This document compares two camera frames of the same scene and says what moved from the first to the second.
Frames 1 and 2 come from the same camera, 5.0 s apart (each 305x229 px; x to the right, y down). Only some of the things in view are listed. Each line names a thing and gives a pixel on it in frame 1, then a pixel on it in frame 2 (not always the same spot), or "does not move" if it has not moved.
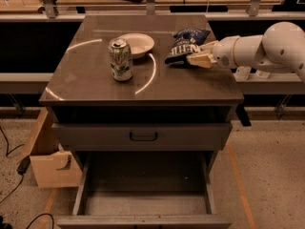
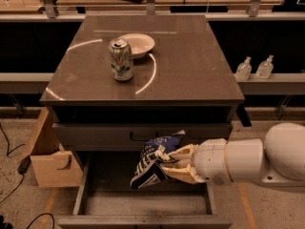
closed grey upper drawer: x=142 y=136 does not move
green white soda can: x=120 y=59 does not move
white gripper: x=223 y=52 → x=210 y=160
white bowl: x=139 y=43 does not move
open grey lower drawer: x=145 y=190 does not move
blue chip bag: x=185 y=43 → x=150 y=171
